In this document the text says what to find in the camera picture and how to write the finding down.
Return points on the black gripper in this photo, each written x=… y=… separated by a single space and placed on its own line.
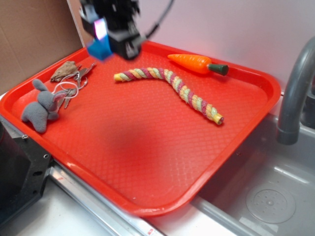
x=99 y=15

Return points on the blue rectangular block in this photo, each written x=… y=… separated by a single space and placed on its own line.
x=100 y=49

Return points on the brown leather key fob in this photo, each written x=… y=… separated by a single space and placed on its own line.
x=66 y=69

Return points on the metal keys on rings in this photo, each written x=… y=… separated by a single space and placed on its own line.
x=72 y=84

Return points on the brown cardboard panel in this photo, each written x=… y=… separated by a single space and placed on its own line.
x=34 y=34

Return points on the orange toy carrot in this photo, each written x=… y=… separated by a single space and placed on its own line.
x=199 y=64

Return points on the red plastic tray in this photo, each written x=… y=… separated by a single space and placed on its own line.
x=138 y=143

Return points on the grey sink faucet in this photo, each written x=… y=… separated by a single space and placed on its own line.
x=298 y=105

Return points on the grey plastic sink basin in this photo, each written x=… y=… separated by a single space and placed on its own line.
x=264 y=189

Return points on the multicolour twisted rope toy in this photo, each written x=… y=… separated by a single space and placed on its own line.
x=178 y=85

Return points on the grey plush bunny keychain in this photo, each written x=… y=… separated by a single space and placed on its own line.
x=38 y=113

